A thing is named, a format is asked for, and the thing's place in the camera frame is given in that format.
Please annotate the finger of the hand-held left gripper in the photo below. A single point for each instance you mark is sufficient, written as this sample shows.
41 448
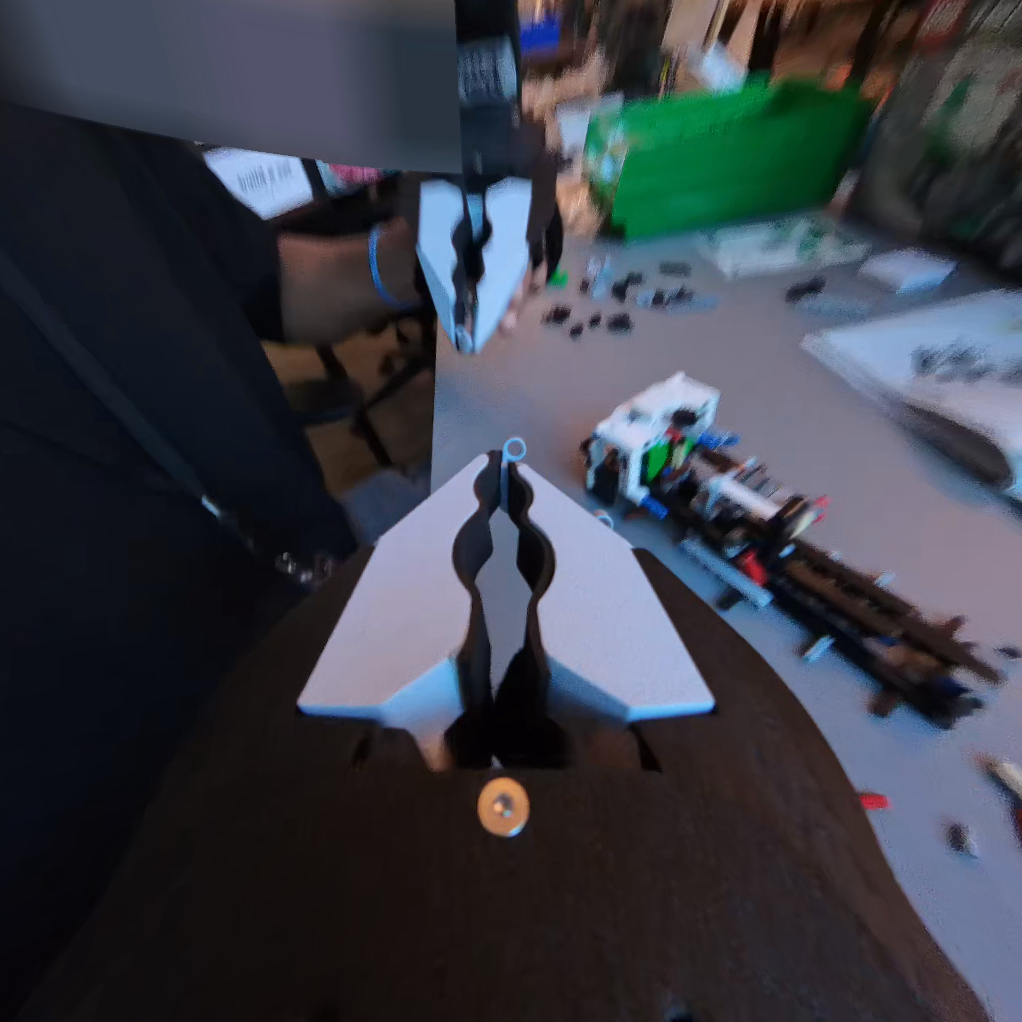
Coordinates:
437 239
511 239

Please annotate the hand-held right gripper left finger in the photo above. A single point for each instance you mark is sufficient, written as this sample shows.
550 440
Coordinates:
391 623

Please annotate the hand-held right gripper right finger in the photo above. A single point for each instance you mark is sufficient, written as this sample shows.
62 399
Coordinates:
623 631

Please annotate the lego truck chassis model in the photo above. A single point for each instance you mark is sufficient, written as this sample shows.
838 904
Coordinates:
671 431

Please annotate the person's left forearm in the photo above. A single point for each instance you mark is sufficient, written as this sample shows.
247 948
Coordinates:
327 279

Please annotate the black angled lego connector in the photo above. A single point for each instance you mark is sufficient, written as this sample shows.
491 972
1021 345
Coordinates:
805 287

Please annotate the light grey lego beam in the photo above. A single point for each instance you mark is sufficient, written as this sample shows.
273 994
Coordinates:
838 306

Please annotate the pile of small lego pins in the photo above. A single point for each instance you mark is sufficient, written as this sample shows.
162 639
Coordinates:
1006 778

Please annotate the person's left hand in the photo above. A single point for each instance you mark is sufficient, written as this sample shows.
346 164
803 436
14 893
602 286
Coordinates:
402 267

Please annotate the blue wristband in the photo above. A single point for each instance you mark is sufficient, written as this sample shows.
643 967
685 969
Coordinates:
374 267

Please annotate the cluster of black white parts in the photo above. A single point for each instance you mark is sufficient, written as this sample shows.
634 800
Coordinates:
623 287

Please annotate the dark metal chair base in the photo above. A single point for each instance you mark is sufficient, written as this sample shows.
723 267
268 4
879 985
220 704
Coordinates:
375 383

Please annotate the white printed paper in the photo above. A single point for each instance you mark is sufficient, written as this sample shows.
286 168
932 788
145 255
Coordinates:
259 182

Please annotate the green plastic bin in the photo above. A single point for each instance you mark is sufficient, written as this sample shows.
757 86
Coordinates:
718 160

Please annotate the green sticker sheet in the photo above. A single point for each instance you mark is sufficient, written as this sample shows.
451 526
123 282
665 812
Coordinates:
782 243

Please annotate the white rectangular block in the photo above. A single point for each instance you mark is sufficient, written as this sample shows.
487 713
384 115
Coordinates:
906 270

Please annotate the open instruction booklet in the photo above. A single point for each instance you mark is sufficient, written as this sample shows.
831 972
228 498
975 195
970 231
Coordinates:
942 367

